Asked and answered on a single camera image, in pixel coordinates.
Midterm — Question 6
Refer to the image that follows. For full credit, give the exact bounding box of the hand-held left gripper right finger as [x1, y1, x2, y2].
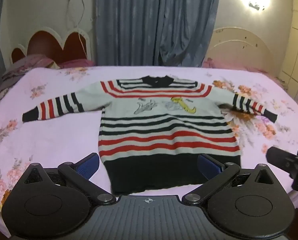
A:
[181, 153, 277, 207]

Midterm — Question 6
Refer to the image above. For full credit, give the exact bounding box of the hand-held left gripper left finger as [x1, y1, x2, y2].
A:
[21, 152, 117, 205]

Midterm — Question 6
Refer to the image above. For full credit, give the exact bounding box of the striped knit sweater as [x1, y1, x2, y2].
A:
[22, 75, 278, 196]

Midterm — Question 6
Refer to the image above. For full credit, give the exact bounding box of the floral purple bedsheet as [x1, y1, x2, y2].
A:
[0, 66, 298, 238]

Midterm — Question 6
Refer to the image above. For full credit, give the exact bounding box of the pink bedding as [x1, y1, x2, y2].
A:
[201, 57, 287, 87]

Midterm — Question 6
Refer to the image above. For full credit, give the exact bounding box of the cream wardrobe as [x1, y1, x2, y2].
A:
[279, 12, 298, 100]

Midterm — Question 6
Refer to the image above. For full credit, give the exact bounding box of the magenta pillow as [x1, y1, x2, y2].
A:
[58, 59, 95, 68]

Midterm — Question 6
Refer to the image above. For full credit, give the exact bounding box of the striped folded blanket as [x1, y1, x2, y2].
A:
[0, 54, 61, 110]

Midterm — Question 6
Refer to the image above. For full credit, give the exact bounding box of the cream round headboard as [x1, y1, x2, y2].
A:
[204, 27, 277, 79]

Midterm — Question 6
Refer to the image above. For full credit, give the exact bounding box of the red heart-shaped headboard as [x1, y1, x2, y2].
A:
[9, 26, 93, 67]

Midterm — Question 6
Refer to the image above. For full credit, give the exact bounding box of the blue grey curtain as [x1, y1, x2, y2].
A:
[95, 0, 220, 68]

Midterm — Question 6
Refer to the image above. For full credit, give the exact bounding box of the white charger cable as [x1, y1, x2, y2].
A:
[65, 0, 88, 58]

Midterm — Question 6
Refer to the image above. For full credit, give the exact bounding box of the wall lamp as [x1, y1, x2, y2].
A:
[248, 1, 265, 11]

